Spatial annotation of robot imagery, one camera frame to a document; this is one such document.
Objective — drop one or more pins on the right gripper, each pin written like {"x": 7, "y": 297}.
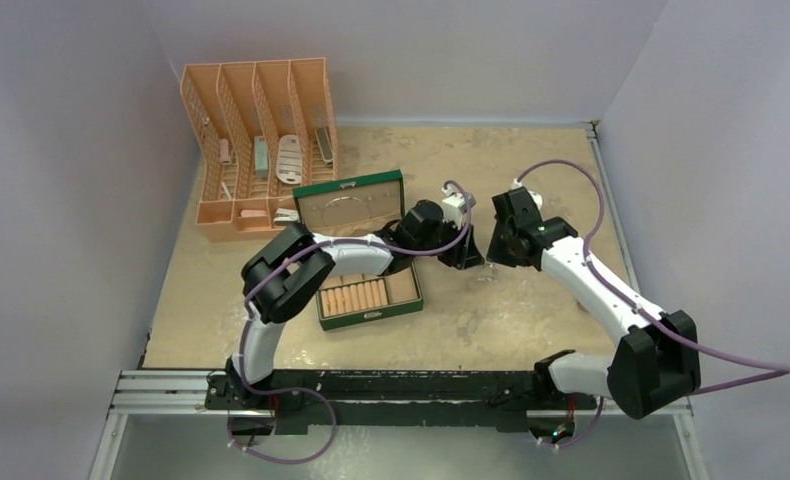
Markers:
{"x": 497, "y": 256}

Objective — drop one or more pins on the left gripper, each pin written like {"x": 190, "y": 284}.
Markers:
{"x": 464, "y": 256}

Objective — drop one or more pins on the green jewelry box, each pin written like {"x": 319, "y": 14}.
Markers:
{"x": 345, "y": 216}

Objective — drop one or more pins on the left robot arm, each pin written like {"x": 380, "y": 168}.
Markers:
{"x": 287, "y": 273}

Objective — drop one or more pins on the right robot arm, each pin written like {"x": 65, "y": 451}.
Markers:
{"x": 653, "y": 364}

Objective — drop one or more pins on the white clip in front tray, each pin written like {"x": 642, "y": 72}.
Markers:
{"x": 285, "y": 215}

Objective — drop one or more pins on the grey flat item in rack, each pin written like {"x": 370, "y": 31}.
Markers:
{"x": 325, "y": 145}

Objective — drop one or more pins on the green grey item in rack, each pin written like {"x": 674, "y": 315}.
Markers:
{"x": 261, "y": 158}

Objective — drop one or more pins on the orange file organizer rack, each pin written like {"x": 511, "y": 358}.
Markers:
{"x": 238, "y": 101}

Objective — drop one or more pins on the white stick in rack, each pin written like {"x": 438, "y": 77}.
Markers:
{"x": 226, "y": 190}

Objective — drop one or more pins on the pink item in rack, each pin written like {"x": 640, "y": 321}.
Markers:
{"x": 225, "y": 156}

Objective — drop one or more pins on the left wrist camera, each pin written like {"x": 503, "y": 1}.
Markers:
{"x": 455, "y": 205}

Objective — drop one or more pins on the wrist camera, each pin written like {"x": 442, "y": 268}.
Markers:
{"x": 536, "y": 197}
{"x": 455, "y": 205}

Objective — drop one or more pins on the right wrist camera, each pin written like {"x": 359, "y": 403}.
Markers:
{"x": 536, "y": 197}

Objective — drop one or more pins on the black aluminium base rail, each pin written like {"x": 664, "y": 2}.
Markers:
{"x": 298, "y": 399}

